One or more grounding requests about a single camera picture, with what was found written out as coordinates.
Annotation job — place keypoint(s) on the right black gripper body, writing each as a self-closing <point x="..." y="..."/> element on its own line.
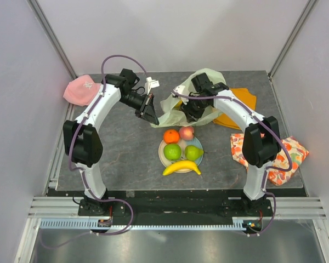
<point x="194" y="108"/>

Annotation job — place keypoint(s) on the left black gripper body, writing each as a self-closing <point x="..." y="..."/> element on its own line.
<point x="134" y="101"/>

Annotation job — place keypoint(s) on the yellow fake lemon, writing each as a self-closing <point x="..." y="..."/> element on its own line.
<point x="178" y="105"/>

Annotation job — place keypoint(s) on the pink fake peach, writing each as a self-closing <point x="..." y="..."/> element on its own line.
<point x="186" y="133"/>

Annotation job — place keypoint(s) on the fake orange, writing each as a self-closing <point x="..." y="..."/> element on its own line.
<point x="171" y="136"/>

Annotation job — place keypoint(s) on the green fake pear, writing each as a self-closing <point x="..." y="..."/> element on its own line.
<point x="192" y="152"/>

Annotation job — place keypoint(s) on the green fake apple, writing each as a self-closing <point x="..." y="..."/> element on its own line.
<point x="172" y="152"/>

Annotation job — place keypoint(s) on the yellow fake banana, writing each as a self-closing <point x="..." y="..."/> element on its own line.
<point x="184" y="164"/>

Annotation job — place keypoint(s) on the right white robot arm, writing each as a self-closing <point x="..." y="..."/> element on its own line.
<point x="261" y="137"/>

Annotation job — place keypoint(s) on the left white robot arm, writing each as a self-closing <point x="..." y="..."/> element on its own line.
<point x="82" y="142"/>

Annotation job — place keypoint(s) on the pink cloth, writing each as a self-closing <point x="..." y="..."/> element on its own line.
<point x="81" y="91"/>

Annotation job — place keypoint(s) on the orange folded cloth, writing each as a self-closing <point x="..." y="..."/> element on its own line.
<point x="232" y="112"/>

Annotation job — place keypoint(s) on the cream and blue plate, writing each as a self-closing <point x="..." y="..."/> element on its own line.
<point x="182" y="144"/>

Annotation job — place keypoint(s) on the floral patterned cloth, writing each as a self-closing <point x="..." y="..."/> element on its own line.
<point x="297" y="152"/>

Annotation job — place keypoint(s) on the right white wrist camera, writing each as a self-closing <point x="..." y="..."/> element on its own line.
<point x="182" y="90"/>

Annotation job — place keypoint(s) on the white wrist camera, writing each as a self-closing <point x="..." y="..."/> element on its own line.
<point x="150" y="84"/>
<point x="182" y="90"/>

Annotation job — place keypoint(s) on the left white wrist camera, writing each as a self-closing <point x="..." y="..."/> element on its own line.
<point x="150" y="84"/>

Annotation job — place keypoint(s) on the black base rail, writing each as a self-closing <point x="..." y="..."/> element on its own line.
<point x="225" y="203"/>

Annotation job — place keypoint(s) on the white slotted cable duct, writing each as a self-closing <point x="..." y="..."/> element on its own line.
<point x="100" y="224"/>

